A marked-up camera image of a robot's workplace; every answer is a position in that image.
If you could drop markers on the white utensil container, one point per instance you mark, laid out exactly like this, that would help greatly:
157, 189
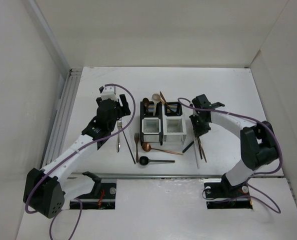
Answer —
174, 123

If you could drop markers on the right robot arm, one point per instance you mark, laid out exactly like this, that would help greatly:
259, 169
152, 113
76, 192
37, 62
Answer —
258, 144

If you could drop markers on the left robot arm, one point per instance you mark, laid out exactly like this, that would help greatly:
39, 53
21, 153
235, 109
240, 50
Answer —
49, 190

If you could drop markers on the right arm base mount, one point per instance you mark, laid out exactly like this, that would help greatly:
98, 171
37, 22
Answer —
219, 198

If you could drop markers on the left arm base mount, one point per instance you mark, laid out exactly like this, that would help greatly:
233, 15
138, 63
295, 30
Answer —
94, 193

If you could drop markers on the black chopstick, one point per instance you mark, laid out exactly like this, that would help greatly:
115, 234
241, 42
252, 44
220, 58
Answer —
128, 146

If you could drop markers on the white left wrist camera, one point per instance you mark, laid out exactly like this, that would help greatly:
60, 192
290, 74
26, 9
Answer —
108, 92

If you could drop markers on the beige plastic spoon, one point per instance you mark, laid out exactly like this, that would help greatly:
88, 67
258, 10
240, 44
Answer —
155, 98

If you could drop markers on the copper round spoon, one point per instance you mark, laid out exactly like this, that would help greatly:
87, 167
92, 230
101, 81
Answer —
147, 148

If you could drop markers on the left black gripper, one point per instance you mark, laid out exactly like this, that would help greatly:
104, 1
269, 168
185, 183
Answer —
122, 110

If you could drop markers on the black round spoon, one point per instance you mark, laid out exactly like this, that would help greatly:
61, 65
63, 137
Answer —
143, 161

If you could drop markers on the brown wooden spoon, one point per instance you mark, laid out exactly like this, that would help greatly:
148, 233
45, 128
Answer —
146, 104

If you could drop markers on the dark green chopstick piece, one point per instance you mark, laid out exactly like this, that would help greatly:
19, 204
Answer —
187, 147

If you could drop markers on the aluminium frame rail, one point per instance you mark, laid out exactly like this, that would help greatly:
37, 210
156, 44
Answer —
67, 86

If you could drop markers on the silver metal fork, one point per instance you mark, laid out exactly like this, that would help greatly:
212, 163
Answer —
119, 127

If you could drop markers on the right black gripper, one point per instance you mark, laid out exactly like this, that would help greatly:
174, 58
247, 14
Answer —
198, 131

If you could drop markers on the black utensil container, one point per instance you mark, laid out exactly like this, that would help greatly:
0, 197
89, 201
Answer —
151, 123

